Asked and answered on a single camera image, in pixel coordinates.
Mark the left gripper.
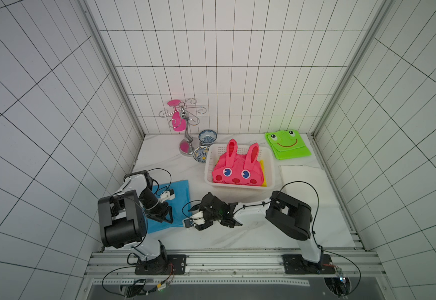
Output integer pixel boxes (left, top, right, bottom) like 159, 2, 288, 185
139, 186, 173, 224

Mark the yellow raincoat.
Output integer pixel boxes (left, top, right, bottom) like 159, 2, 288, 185
259, 160, 268, 187

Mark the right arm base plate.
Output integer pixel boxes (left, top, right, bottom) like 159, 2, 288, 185
282, 254, 336, 275

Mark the left base cable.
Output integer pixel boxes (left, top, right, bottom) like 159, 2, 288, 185
101, 252, 176, 298

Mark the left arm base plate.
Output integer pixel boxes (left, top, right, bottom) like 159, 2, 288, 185
134, 254, 188, 276

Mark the blue patterned bowl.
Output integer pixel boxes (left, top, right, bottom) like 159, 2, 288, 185
192, 146, 209, 163
198, 129, 218, 146

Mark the silver cup holder stand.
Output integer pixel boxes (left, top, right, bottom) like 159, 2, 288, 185
159, 98, 208, 156

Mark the pink rabbit raincoat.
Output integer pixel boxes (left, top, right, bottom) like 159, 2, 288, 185
212, 139, 263, 186

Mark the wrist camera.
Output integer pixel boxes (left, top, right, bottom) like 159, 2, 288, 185
183, 217, 209, 231
159, 189, 176, 203

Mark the green frog raincoat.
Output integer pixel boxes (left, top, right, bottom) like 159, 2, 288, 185
265, 129, 312, 160

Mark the right base cable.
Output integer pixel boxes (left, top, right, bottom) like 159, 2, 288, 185
311, 239, 362, 297

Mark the blue raincoat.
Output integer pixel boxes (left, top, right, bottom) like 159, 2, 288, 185
147, 180, 191, 234

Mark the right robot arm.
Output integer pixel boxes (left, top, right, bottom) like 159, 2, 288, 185
188, 191, 323, 265

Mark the aluminium mounting rail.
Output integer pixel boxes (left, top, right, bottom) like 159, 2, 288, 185
86, 250, 388, 288

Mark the base cable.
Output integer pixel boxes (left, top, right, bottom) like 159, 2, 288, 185
101, 252, 176, 298
311, 239, 362, 297

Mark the white plastic basket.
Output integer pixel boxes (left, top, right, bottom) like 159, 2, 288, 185
205, 144, 277, 190

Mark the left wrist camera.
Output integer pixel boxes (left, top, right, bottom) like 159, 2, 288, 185
159, 189, 176, 203

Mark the blue patterned bowl front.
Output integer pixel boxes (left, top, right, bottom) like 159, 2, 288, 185
192, 146, 209, 163

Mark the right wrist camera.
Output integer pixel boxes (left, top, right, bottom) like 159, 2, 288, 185
183, 217, 209, 231

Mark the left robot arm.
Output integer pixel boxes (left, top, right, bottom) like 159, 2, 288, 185
97, 170, 174, 265

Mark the pink cup on stand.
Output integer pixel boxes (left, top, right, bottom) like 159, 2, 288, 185
167, 99, 187, 132

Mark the blue patterned bowl rear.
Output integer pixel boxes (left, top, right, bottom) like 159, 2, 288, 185
198, 129, 218, 146

